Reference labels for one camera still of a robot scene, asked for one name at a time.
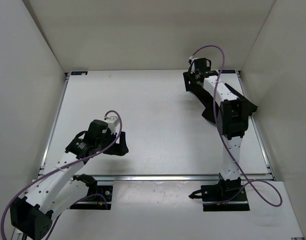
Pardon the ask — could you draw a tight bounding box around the blue corner sticker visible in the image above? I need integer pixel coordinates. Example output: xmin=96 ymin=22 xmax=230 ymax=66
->
xmin=70 ymin=71 xmax=88 ymax=76
xmin=222 ymin=69 xmax=236 ymax=74

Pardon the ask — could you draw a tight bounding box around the left blue corner sticker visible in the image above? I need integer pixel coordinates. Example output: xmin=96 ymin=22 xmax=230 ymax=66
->
xmin=70 ymin=71 xmax=88 ymax=76

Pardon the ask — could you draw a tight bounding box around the purple cable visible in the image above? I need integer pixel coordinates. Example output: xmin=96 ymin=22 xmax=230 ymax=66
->
xmin=0 ymin=110 xmax=123 ymax=240
xmin=191 ymin=45 xmax=283 ymax=208

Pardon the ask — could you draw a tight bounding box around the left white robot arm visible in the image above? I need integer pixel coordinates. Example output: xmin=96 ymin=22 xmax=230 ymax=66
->
xmin=10 ymin=116 xmax=129 ymax=240

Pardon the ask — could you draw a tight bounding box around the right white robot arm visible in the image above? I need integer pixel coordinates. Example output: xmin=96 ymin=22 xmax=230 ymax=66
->
xmin=185 ymin=57 xmax=250 ymax=200

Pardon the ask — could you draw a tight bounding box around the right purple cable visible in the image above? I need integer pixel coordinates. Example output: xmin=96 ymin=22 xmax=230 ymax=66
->
xmin=191 ymin=45 xmax=283 ymax=208

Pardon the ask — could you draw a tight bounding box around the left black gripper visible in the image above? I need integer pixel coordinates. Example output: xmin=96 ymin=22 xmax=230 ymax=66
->
xmin=98 ymin=127 xmax=129 ymax=154

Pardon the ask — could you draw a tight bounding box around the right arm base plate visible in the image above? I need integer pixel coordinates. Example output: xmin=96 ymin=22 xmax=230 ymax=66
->
xmin=189 ymin=184 xmax=250 ymax=212

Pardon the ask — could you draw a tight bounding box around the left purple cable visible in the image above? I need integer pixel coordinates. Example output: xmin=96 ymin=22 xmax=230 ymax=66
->
xmin=0 ymin=110 xmax=123 ymax=240

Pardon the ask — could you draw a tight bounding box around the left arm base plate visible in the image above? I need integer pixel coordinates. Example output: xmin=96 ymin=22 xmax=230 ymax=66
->
xmin=69 ymin=183 xmax=113 ymax=211

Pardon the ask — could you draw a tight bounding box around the right blue corner sticker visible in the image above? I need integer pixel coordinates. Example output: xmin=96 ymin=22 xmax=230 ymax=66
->
xmin=222 ymin=69 xmax=236 ymax=74

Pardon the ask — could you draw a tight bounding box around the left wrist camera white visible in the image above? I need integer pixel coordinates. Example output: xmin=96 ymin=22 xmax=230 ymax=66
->
xmin=104 ymin=115 xmax=119 ymax=134

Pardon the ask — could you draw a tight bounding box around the black pleated skirt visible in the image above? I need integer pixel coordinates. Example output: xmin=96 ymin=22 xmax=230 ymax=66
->
xmin=183 ymin=71 xmax=258 ymax=124

